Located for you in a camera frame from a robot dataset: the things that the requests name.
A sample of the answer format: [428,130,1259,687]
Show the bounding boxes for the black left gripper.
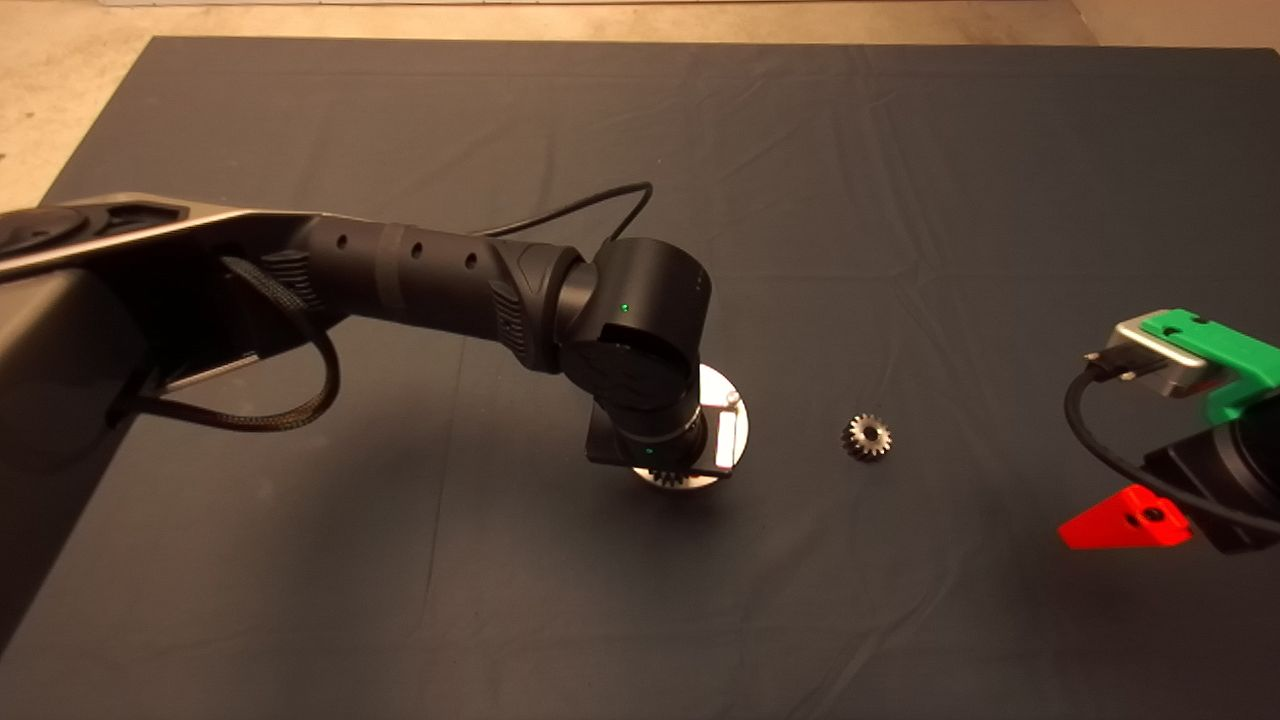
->
[585,400,749,477]

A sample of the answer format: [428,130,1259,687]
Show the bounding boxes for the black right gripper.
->
[1058,422,1256,556]

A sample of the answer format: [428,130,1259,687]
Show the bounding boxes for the round metal carrier plate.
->
[630,363,749,491]

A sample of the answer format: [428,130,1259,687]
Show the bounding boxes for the dark grey table cloth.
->
[0,37,1280,720]

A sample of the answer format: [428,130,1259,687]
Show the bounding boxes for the black right camera cable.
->
[1065,350,1280,536]

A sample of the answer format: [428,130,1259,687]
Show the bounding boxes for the silver right camera box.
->
[1085,318,1226,399]

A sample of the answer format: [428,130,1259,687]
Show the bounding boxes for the green right camera mount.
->
[1142,308,1280,426]

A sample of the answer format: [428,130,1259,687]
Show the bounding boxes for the thin black left camera cable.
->
[470,181,654,246]

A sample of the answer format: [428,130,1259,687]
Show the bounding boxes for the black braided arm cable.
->
[110,255,341,433]

